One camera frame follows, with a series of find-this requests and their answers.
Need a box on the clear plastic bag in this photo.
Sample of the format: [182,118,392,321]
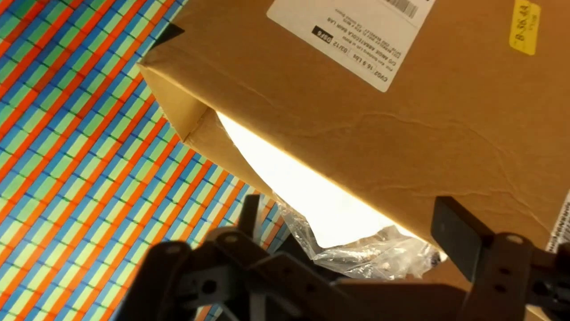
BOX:
[275,201,447,282]

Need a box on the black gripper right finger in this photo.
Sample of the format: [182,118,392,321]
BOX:
[431,194,570,321]

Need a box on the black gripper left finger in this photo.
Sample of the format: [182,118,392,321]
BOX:
[113,194,358,321]

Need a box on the cardboard box with shipping label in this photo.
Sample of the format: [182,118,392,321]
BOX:
[137,0,570,321]

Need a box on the colourful striped backdrop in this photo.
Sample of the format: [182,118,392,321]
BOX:
[0,0,289,321]

